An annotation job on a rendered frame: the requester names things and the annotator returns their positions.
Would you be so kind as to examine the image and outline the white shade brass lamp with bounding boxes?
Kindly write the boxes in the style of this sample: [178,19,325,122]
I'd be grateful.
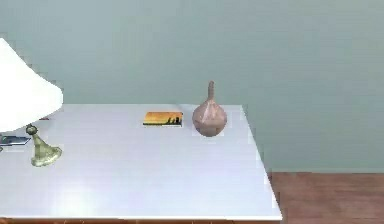
[0,37,64,168]

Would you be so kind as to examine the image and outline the brown round vase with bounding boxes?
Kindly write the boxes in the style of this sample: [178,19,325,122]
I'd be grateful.
[191,80,228,138]

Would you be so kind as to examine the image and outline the orange book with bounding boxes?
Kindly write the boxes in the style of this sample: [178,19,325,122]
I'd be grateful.
[142,111,184,128]

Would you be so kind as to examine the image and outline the white top table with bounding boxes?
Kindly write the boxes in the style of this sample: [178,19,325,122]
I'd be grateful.
[0,103,284,224]

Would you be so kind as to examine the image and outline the dark blue flat object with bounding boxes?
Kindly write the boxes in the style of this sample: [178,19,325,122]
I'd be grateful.
[0,134,32,147]

